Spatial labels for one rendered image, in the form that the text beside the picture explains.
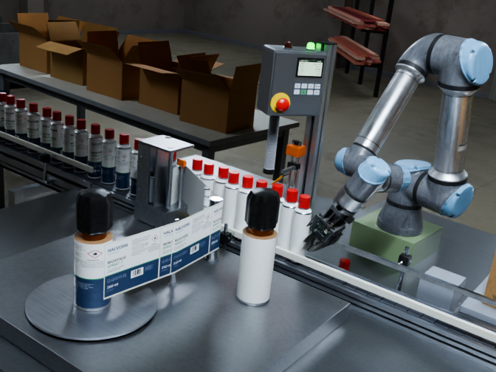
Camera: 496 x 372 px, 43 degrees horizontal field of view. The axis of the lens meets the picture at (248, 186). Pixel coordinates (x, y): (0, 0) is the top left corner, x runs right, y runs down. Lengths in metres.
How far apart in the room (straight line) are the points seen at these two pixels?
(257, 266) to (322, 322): 0.21
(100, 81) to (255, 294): 2.80
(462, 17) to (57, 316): 9.57
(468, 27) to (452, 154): 8.70
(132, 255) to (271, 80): 0.64
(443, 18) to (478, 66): 8.92
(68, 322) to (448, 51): 1.21
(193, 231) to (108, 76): 2.57
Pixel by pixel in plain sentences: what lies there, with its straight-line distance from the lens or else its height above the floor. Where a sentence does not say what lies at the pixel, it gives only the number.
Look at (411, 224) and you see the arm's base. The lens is 2.10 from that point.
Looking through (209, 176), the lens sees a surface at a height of 1.05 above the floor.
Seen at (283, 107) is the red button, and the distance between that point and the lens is 1.82.
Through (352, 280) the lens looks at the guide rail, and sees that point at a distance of 1.79.
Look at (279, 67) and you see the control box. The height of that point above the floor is 1.43.
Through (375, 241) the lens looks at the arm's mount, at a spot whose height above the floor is 0.88.
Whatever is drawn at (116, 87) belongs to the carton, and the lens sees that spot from 4.11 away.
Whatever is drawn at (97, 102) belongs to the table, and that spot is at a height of 0.78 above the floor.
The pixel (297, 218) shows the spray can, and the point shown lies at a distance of 1.83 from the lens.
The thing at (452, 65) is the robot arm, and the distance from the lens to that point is 1.85.
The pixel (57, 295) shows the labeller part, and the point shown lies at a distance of 1.64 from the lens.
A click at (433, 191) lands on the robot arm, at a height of 1.10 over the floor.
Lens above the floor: 1.72
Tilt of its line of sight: 20 degrees down
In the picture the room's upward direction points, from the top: 6 degrees clockwise
